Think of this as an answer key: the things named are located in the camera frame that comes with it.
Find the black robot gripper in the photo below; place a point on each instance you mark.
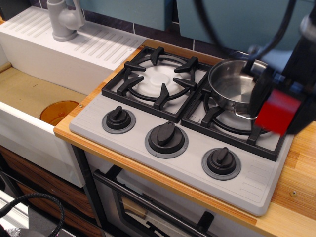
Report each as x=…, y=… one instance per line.
x=297, y=77

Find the red wooden cube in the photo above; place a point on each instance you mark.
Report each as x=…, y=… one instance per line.
x=277, y=112

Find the stainless steel pan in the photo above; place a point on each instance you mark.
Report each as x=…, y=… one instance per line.
x=231, y=88

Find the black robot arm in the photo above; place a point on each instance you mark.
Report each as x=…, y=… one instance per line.
x=308, y=30

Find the black right stove knob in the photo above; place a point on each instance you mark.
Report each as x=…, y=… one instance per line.
x=221, y=164

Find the black stove knob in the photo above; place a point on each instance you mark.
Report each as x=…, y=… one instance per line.
x=166, y=141
x=221, y=164
x=118, y=121

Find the black middle stove knob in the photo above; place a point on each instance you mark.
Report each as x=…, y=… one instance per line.
x=166, y=141

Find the grey toy stove top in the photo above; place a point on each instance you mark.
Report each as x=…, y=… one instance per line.
x=251, y=190

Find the black left stove knob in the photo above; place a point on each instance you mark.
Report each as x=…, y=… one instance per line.
x=118, y=121

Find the black right burner grate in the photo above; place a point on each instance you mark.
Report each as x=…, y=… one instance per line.
x=206, y=117

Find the black burner grate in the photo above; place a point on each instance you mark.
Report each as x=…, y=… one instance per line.
x=206, y=117
x=156, y=83

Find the black left burner grate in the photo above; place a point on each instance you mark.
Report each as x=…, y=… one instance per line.
x=156, y=83

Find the toy oven door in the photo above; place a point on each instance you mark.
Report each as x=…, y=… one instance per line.
x=139, y=222

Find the orange plastic plate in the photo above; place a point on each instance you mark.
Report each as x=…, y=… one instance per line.
x=56, y=112

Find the grey toy faucet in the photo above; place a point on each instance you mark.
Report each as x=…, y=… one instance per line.
x=65, y=22

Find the white toy sink unit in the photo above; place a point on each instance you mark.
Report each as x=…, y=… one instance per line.
x=37, y=71

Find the wooden drawer front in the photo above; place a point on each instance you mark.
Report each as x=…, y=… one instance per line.
x=20, y=176

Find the black oven door handle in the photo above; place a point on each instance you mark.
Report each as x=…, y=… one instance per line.
x=110, y=179

